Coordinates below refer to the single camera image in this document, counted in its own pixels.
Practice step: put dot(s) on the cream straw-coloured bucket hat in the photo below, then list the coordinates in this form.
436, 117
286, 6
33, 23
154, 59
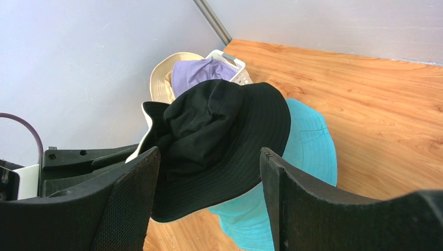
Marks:
160, 85

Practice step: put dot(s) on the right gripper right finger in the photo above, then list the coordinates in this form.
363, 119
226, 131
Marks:
308, 214

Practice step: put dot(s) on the aluminium frame rail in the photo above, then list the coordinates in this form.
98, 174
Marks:
208, 13

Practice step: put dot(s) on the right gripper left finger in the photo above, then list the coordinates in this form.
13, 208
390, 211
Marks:
108, 212

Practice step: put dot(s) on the beige bucket hat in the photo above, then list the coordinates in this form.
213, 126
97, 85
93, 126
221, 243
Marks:
209, 140

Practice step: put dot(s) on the white perforated plastic basket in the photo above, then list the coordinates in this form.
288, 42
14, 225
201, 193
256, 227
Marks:
241, 76

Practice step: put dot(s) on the lavender bucket hat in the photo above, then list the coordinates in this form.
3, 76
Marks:
186, 74

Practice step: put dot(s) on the teal bucket hat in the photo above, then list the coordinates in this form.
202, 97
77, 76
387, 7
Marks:
310, 148

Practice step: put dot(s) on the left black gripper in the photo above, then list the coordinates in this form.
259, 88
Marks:
99, 160

